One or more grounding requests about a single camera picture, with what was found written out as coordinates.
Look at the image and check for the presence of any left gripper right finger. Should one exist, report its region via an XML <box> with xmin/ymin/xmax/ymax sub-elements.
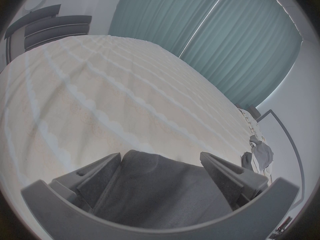
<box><xmin>199</xmin><ymin>151</ymin><xmax>247</xmax><ymax>211</ymax></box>

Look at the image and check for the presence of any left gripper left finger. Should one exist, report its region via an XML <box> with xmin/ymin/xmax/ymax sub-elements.
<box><xmin>75</xmin><ymin>152</ymin><xmax>122</xmax><ymax>208</ymax></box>

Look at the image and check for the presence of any black T-shirt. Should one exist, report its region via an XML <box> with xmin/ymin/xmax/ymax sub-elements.
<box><xmin>91</xmin><ymin>149</ymin><xmax>252</xmax><ymax>231</ymax></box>

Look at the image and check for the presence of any pile of clothes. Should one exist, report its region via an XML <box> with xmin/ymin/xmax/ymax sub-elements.
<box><xmin>249</xmin><ymin>135</ymin><xmax>275</xmax><ymax>177</ymax></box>

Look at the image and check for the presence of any bed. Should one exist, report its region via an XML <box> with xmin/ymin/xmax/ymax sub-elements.
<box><xmin>0</xmin><ymin>35</ymin><xmax>304</xmax><ymax>209</ymax></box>

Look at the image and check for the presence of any white printed pillow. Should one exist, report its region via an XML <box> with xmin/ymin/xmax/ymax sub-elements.
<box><xmin>237</xmin><ymin>108</ymin><xmax>265</xmax><ymax>144</ymax></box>

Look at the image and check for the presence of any grey bedside table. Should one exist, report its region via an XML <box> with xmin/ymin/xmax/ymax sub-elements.
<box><xmin>246</xmin><ymin>105</ymin><xmax>261</xmax><ymax>117</ymax></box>

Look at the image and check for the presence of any blue-green curtain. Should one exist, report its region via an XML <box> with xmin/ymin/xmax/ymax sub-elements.
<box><xmin>108</xmin><ymin>0</ymin><xmax>233</xmax><ymax>58</ymax></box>
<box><xmin>180</xmin><ymin>0</ymin><xmax>303</xmax><ymax>107</ymax></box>

